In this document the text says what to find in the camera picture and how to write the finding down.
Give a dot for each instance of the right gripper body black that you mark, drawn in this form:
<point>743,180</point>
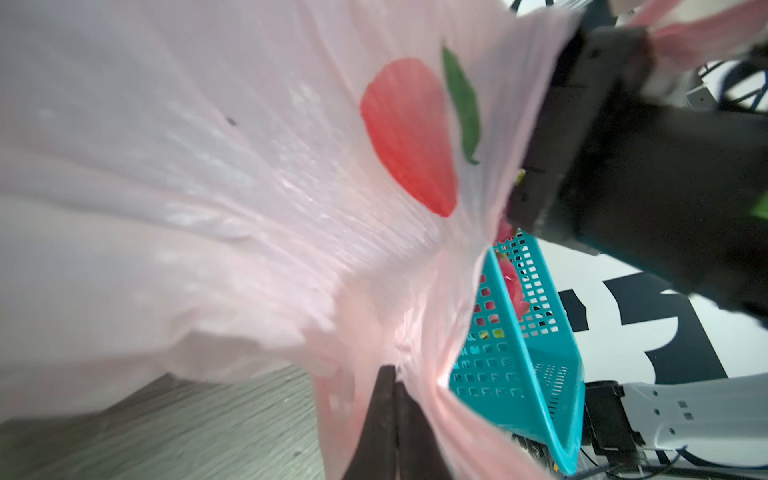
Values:
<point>596,76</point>

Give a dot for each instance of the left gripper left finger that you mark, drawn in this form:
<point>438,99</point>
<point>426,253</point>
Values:
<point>375,457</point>

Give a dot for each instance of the teal plastic basket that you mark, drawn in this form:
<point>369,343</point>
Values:
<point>526,375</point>

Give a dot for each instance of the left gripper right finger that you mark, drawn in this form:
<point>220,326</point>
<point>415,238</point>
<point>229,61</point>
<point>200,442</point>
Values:
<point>419,456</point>

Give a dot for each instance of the pink plastic bag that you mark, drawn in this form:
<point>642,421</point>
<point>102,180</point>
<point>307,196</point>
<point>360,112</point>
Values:
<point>215,189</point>

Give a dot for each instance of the red dragon fruit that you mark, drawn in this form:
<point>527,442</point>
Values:
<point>513,285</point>

